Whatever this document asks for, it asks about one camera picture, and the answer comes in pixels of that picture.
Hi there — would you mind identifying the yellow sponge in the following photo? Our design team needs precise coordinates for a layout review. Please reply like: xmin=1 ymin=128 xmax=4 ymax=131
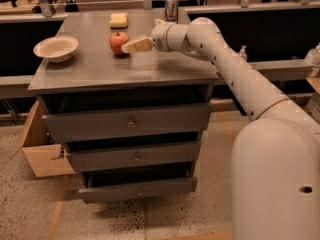
xmin=109 ymin=13 xmax=128 ymax=29

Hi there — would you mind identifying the grey drawer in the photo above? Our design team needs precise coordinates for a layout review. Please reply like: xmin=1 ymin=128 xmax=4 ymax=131
xmin=42 ymin=103 xmax=210 ymax=143
xmin=67 ymin=141 xmax=201 ymax=172
xmin=79 ymin=177 xmax=197 ymax=203

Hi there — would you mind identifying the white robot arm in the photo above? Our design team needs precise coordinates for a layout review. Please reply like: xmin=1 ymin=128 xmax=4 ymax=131
xmin=122 ymin=17 xmax=320 ymax=240

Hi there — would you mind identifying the clear sanitizer pump bottle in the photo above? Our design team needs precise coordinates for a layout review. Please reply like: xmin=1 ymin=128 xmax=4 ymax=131
xmin=239 ymin=45 xmax=248 ymax=61

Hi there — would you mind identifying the grey drawer cabinet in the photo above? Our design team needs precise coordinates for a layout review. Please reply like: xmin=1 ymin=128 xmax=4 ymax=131
xmin=27 ymin=7 xmax=219 ymax=205

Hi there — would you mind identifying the silver blue drink can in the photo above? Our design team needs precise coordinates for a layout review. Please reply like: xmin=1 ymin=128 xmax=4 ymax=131
xmin=164 ymin=0 xmax=179 ymax=22

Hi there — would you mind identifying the white paper bowl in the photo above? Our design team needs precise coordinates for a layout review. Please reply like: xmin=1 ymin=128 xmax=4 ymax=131
xmin=33 ymin=36 xmax=79 ymax=63

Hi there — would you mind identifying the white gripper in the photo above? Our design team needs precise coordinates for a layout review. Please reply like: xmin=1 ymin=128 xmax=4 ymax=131
xmin=121 ymin=18 xmax=173 ymax=54

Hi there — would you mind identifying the red apple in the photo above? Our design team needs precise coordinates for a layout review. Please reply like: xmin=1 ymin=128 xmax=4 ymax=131
xmin=109 ymin=32 xmax=130 ymax=55

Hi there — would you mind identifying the bottom grey drawer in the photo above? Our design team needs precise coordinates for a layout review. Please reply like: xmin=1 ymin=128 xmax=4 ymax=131
xmin=79 ymin=177 xmax=197 ymax=203

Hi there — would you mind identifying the middle grey drawer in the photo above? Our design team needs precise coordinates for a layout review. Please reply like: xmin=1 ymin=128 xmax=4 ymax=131
xmin=67 ymin=141 xmax=201 ymax=172

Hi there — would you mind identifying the open cardboard box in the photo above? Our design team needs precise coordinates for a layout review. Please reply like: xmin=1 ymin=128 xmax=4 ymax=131
xmin=11 ymin=101 xmax=74 ymax=178

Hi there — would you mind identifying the top grey drawer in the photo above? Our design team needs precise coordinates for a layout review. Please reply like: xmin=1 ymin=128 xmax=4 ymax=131
xmin=42 ymin=103 xmax=210 ymax=143

